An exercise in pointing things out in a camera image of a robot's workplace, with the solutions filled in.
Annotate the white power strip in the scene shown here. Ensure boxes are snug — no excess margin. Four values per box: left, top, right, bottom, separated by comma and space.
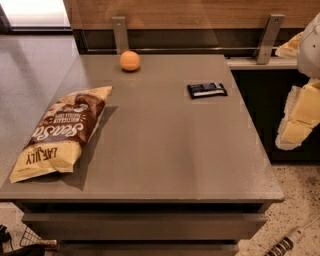
264, 215, 320, 256

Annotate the orange fruit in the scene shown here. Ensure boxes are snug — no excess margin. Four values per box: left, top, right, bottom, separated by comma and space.
120, 51, 140, 71

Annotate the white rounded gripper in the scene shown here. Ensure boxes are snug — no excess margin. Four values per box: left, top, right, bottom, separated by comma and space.
275, 13, 320, 150

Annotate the left metal bracket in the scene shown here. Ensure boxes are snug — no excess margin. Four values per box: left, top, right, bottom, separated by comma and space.
112, 16, 129, 54

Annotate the brown and yellow chip bag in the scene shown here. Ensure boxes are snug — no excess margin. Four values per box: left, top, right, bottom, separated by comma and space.
9, 86, 112, 183

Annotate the black wire basket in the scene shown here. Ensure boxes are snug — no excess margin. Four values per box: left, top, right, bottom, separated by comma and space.
0, 225, 57, 256

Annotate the grey drawer cabinet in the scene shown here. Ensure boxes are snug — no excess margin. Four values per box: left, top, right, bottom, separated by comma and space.
14, 199, 284, 256

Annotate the right metal bracket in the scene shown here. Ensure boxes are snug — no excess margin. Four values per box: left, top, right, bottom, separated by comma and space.
255, 14, 285, 65

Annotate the wooden back panel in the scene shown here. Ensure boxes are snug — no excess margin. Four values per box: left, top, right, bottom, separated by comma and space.
63, 0, 320, 30

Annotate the dark blue rxbar wrapper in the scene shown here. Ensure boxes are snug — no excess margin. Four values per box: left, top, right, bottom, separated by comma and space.
187, 82, 228, 99

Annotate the metal bracket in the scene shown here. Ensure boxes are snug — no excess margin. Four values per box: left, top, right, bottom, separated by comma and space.
255, 14, 285, 65
112, 16, 129, 54

